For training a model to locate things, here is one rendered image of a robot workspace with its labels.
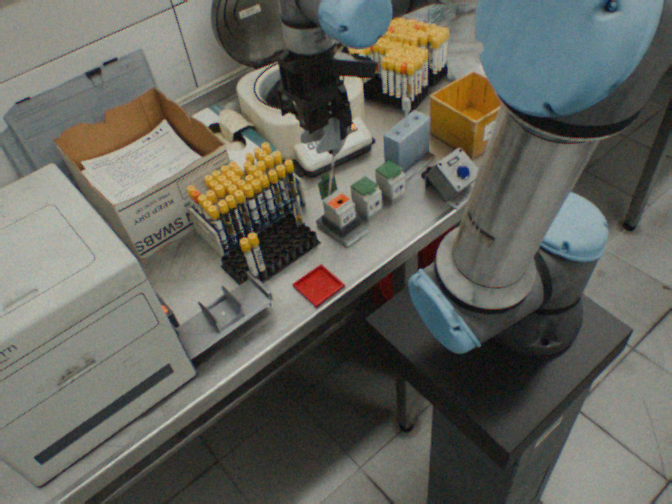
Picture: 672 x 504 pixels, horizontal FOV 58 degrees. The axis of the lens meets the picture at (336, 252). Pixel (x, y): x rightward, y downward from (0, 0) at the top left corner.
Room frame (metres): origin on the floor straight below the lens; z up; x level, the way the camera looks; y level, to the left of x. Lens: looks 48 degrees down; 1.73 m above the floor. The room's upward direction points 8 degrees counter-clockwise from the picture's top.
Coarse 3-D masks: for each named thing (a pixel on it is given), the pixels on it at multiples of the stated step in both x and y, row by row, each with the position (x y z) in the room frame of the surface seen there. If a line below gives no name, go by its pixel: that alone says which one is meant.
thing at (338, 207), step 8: (336, 192) 0.84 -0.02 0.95; (328, 200) 0.82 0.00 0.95; (336, 200) 0.82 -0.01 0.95; (344, 200) 0.82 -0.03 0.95; (328, 208) 0.81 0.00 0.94; (336, 208) 0.80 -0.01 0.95; (344, 208) 0.80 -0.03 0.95; (352, 208) 0.81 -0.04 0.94; (328, 216) 0.82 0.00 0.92; (336, 216) 0.80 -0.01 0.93; (344, 216) 0.79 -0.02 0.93; (352, 216) 0.81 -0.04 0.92; (336, 224) 0.80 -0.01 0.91; (344, 224) 0.79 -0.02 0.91
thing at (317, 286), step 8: (320, 264) 0.73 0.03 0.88; (312, 272) 0.71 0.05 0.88; (320, 272) 0.72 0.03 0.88; (328, 272) 0.71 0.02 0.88; (304, 280) 0.70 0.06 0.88; (312, 280) 0.70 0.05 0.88; (320, 280) 0.70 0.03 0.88; (328, 280) 0.69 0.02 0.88; (336, 280) 0.69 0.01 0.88; (296, 288) 0.68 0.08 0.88; (304, 288) 0.68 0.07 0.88; (312, 288) 0.68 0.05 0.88; (320, 288) 0.68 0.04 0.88; (328, 288) 0.68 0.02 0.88; (336, 288) 0.67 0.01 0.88; (304, 296) 0.66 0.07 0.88; (312, 296) 0.66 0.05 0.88; (320, 296) 0.66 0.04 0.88; (328, 296) 0.65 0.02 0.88; (312, 304) 0.65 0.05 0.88; (320, 304) 0.64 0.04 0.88
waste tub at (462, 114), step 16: (464, 80) 1.12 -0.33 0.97; (480, 80) 1.12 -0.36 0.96; (432, 96) 1.07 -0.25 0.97; (448, 96) 1.10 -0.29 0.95; (464, 96) 1.13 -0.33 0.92; (480, 96) 1.12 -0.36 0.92; (496, 96) 1.08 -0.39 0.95; (432, 112) 1.07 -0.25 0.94; (448, 112) 1.03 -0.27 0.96; (464, 112) 1.12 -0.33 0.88; (480, 112) 1.11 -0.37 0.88; (496, 112) 0.99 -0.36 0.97; (432, 128) 1.06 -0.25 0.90; (448, 128) 1.02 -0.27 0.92; (464, 128) 0.99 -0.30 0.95; (480, 128) 0.97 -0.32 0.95; (448, 144) 1.02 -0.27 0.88; (464, 144) 0.98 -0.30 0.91; (480, 144) 0.97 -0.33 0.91
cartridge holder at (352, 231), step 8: (320, 224) 0.83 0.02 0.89; (328, 224) 0.81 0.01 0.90; (352, 224) 0.80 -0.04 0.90; (360, 224) 0.81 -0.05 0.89; (328, 232) 0.81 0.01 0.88; (336, 232) 0.79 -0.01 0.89; (344, 232) 0.79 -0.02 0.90; (352, 232) 0.79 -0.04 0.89; (360, 232) 0.79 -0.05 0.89; (344, 240) 0.77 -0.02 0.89; (352, 240) 0.77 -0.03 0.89
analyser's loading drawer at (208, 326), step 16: (224, 288) 0.65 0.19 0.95; (240, 288) 0.67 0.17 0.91; (256, 288) 0.67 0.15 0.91; (208, 304) 0.64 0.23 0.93; (224, 304) 0.64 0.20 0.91; (240, 304) 0.61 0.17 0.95; (256, 304) 0.63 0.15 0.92; (272, 304) 0.64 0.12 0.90; (192, 320) 0.62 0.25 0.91; (208, 320) 0.61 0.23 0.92; (224, 320) 0.61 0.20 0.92; (240, 320) 0.60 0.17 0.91; (192, 336) 0.59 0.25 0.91; (208, 336) 0.58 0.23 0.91; (192, 352) 0.55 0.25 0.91
